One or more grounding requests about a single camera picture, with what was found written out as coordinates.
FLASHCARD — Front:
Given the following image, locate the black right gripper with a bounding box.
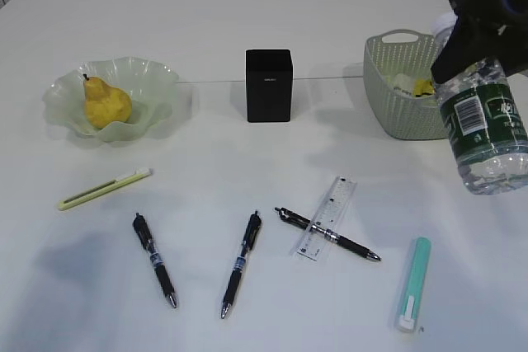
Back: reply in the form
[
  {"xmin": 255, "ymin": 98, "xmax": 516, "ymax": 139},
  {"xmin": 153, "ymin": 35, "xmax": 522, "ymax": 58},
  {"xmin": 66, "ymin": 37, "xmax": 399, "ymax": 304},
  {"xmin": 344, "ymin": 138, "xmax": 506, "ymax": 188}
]
[{"xmin": 431, "ymin": 0, "xmax": 527, "ymax": 83}]

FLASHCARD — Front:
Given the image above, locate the clear plastic water bottle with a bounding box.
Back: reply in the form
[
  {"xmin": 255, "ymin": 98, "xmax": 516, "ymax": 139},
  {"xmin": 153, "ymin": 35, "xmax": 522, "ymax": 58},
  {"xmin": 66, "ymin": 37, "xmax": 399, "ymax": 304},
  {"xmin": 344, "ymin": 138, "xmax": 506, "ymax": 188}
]
[{"xmin": 431, "ymin": 12, "xmax": 528, "ymax": 196}]

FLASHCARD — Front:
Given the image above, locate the yellow white waste paper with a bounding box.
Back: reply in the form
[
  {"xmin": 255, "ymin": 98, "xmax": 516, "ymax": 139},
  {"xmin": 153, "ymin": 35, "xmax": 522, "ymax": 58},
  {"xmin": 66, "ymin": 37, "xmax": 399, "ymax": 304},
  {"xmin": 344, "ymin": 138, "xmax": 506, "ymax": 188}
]
[{"xmin": 384, "ymin": 73, "xmax": 435, "ymax": 98}]

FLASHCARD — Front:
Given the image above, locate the yellow pear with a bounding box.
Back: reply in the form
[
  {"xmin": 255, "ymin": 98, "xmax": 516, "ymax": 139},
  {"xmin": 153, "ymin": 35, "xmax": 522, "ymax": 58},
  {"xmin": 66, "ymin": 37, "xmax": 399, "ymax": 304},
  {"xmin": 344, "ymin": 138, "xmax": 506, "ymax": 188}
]
[{"xmin": 83, "ymin": 73, "xmax": 132, "ymax": 129}]

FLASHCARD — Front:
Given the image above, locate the blue black right robot arm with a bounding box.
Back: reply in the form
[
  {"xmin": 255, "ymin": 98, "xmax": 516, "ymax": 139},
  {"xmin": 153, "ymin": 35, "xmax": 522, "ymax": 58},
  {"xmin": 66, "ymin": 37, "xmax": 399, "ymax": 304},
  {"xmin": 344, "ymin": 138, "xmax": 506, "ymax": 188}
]
[{"xmin": 431, "ymin": 0, "xmax": 527, "ymax": 83}]

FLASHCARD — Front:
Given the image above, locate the green woven plastic basket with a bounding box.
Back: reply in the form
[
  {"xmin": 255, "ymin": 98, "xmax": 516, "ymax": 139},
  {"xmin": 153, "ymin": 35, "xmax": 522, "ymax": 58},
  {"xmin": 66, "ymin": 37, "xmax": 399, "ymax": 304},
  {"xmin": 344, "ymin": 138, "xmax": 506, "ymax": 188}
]
[{"xmin": 363, "ymin": 29, "xmax": 447, "ymax": 140}]

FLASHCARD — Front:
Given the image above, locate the teal white utility knife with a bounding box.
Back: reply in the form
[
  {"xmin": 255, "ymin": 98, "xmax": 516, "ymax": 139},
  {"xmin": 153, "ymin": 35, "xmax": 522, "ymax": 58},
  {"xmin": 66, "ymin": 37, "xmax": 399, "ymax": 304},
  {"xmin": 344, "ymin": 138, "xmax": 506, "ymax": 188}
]
[{"xmin": 396, "ymin": 237, "xmax": 431, "ymax": 332}]

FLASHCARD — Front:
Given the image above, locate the black square pen holder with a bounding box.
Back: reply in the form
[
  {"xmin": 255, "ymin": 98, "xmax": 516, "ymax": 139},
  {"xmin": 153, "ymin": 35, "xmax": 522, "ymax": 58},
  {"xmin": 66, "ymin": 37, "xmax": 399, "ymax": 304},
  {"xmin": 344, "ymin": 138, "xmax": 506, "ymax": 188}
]
[{"xmin": 245, "ymin": 49, "xmax": 294, "ymax": 123}]

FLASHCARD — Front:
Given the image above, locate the clear plastic ruler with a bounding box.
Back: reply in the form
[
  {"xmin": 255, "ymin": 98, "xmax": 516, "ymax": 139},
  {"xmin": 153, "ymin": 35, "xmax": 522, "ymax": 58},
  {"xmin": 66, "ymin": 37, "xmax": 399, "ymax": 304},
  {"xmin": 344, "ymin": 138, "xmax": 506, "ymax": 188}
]
[{"xmin": 292, "ymin": 176, "xmax": 356, "ymax": 262}]

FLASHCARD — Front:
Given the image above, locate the black gel pen on ruler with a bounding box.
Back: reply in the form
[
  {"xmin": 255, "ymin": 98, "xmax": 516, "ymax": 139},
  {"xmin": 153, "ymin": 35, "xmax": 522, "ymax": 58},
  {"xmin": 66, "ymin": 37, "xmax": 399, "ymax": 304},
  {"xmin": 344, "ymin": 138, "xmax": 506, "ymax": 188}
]
[{"xmin": 275, "ymin": 207, "xmax": 381, "ymax": 262}]

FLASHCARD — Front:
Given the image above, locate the blue black gel pen middle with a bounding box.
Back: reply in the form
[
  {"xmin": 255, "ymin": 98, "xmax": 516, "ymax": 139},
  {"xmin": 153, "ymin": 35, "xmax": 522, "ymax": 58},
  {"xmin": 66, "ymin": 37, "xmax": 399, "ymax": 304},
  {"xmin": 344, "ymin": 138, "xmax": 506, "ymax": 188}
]
[{"xmin": 220, "ymin": 210, "xmax": 262, "ymax": 319}]

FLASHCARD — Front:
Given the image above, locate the pale green wavy glass plate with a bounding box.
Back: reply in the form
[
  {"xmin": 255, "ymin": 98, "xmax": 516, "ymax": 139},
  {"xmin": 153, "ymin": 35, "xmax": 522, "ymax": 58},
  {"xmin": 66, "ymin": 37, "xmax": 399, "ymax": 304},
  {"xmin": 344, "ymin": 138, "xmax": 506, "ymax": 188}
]
[{"xmin": 43, "ymin": 57, "xmax": 179, "ymax": 142}]

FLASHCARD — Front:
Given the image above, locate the yellow-green utility knife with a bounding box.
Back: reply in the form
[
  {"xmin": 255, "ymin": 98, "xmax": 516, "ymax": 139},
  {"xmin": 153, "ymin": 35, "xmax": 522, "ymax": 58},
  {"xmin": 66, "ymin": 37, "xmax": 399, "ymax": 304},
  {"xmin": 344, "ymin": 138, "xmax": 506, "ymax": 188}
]
[{"xmin": 57, "ymin": 167, "xmax": 153, "ymax": 211}]

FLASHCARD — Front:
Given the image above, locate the black gel pen left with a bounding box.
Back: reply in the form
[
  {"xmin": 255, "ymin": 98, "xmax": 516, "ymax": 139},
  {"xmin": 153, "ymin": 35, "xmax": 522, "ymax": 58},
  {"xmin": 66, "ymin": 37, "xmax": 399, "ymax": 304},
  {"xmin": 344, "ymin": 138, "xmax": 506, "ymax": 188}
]
[{"xmin": 132, "ymin": 213, "xmax": 177, "ymax": 309}]

